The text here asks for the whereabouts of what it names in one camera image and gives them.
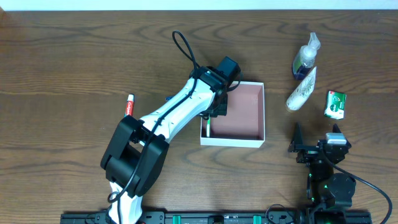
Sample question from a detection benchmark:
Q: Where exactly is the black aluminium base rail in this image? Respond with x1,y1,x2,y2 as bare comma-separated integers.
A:
60,208,372,224

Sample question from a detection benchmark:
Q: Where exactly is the green white soap packet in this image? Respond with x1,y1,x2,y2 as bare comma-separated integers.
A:
324,90,346,119

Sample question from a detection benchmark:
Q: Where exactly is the red green toothpaste tube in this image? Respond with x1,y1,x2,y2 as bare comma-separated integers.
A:
124,94,134,116

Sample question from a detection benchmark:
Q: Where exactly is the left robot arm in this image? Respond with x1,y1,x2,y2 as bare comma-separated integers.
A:
100,57,243,223

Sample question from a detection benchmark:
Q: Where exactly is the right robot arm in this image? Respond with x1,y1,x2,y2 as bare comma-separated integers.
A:
288,123,356,223

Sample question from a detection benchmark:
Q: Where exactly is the blue disposable razor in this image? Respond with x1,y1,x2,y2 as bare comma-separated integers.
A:
165,96,174,101

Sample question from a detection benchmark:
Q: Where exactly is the clear blue soap pump bottle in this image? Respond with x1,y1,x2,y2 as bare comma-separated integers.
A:
292,32,321,80

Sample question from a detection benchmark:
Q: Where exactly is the white floral lotion tube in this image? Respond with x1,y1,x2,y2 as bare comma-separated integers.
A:
285,67,317,111

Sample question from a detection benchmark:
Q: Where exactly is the green white toothbrush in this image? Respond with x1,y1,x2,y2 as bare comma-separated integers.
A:
206,118,211,138

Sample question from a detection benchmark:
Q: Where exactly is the white square cardboard box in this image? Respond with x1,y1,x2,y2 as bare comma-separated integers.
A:
200,82,266,148

